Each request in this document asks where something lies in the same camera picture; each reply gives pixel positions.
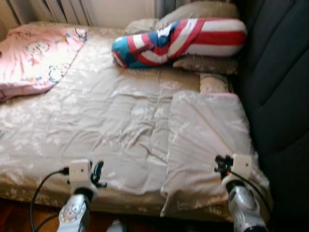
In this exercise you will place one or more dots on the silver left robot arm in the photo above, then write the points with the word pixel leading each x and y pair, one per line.
pixel 75 212

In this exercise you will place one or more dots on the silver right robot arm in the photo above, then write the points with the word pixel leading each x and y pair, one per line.
pixel 244 205

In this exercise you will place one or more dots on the bed with beige floral sheet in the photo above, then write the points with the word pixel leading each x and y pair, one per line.
pixel 116 125

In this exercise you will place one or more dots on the small beige cushion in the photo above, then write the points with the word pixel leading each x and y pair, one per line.
pixel 214 83

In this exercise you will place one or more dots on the black padded chair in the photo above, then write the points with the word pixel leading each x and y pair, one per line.
pixel 280 96

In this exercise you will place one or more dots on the beige floral pillow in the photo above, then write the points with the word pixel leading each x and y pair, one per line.
pixel 142 25
pixel 203 10
pixel 207 64

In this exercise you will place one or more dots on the pink cartoon print blanket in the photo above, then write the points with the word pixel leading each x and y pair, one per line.
pixel 34 63

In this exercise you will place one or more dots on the striped star shield bolster pillow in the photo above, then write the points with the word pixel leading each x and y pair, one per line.
pixel 193 41

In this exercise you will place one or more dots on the grey curtain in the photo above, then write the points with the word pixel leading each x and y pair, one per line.
pixel 166 6
pixel 48 9

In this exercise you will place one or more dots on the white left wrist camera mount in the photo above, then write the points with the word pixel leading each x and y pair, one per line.
pixel 79 173

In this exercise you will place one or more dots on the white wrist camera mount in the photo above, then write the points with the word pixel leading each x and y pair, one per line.
pixel 79 173
pixel 242 166

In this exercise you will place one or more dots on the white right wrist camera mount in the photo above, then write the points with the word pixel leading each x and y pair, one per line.
pixel 242 166

